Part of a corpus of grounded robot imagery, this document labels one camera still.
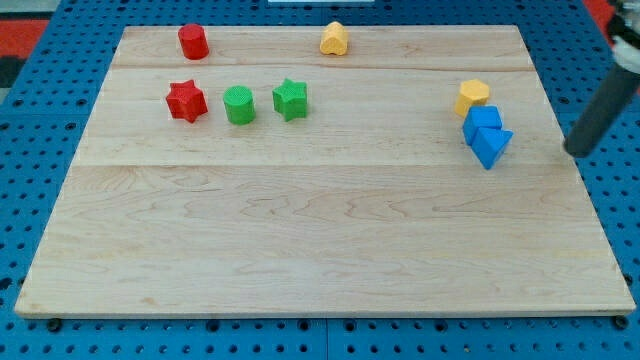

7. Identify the robot arm end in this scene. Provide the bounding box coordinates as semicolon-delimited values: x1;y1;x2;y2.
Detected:
607;0;639;74

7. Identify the wooden board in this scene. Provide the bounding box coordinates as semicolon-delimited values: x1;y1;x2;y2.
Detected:
15;25;635;319

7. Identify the green star block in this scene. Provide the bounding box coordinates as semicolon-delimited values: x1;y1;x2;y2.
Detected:
272;78;308;122

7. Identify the green cylinder block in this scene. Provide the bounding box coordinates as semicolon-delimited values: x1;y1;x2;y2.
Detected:
223;85;256;125

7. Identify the yellow heart block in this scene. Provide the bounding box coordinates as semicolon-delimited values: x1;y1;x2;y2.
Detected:
319;21;349;56

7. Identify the red star block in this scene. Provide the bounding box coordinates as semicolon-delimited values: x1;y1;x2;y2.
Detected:
165;80;208;123

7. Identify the blue cube block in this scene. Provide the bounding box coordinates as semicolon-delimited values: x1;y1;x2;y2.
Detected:
461;105;503;146

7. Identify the blue triangle block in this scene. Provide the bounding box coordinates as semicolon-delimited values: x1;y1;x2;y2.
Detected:
471;128;514;170

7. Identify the yellow hexagon block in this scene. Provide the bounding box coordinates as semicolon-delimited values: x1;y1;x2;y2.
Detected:
454;79;490;118

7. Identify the red cylinder block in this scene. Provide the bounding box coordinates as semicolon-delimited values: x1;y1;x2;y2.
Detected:
178;23;209;60

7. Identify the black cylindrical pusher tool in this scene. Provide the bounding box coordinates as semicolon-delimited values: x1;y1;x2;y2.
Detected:
563;63;639;158

